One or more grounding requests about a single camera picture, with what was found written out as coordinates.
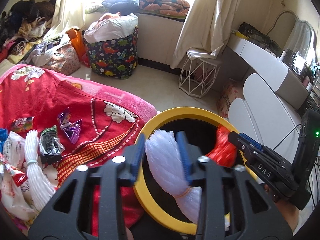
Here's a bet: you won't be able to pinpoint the dark green foil wrapper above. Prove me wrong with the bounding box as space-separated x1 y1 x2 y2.
39 125 65 165

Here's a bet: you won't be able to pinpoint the white foam net bundle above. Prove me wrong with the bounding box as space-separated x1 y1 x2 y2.
24 129 56 211

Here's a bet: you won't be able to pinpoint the red plastic bag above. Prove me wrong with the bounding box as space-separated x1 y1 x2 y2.
206 125 238 167

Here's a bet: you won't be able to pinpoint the white round chair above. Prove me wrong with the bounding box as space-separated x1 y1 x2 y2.
228 74 301 162

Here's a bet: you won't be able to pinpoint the blue glove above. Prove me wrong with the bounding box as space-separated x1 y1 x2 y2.
0 128 8 153

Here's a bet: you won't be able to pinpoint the white bag in basket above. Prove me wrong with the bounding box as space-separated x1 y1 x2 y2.
84 12 138 43

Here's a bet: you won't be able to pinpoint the cardboard box under desk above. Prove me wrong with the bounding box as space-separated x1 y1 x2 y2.
216 79 244 118

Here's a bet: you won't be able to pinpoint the yellow rimmed black trash bin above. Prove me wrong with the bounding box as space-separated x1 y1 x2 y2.
133 106 258 235

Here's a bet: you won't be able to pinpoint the white printed plastic bag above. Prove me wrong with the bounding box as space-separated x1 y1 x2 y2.
1 131 36 221

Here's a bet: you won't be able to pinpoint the orange patterned folded blanket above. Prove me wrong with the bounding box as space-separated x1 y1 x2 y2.
139 0 190 17

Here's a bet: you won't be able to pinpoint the dark bag on desk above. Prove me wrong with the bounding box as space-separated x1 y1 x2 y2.
238 22 283 57

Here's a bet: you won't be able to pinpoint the right hand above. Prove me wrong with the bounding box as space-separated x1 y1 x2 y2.
264 185 299 231

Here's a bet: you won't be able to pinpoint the white foam net bow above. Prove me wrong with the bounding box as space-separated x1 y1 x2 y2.
145 129 202 224

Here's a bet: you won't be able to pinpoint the right cream curtain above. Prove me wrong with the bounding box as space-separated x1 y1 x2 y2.
170 0 241 69

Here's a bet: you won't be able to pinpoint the white vanity desk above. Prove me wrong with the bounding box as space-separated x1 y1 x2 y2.
224 33 311 111

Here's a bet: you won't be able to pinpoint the purple foil wrapper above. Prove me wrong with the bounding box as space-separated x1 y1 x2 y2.
57 108 82 144

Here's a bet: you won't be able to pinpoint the orange plastic bag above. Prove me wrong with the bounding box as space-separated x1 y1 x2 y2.
66 29 86 62

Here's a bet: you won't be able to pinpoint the dinosaur print laundry basket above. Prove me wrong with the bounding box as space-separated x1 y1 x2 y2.
82 27 138 80

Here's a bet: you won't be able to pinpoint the red colourful candy tube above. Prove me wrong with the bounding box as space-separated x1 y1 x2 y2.
10 116 34 133

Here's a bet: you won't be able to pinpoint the pile of dark clothes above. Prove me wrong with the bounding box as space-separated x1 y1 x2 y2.
1 0 56 50

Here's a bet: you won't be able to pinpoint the cream curtain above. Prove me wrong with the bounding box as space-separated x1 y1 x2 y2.
43 0 85 41
170 0 241 69

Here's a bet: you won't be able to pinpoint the left cream curtain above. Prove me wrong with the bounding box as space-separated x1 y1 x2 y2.
43 0 85 41

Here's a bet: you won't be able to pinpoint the floral pink fabric bag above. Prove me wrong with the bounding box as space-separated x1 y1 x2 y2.
42 42 80 76

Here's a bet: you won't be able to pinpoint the dark blue clothes on sill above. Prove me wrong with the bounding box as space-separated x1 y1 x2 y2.
101 0 140 16

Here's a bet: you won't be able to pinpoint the red snack packet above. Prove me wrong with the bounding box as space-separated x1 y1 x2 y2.
1 154 28 187

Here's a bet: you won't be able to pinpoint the vanity mirror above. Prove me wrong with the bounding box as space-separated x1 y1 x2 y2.
283 10 317 66

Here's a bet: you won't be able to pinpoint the white wire side table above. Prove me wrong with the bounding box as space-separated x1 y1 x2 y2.
178 48 222 98

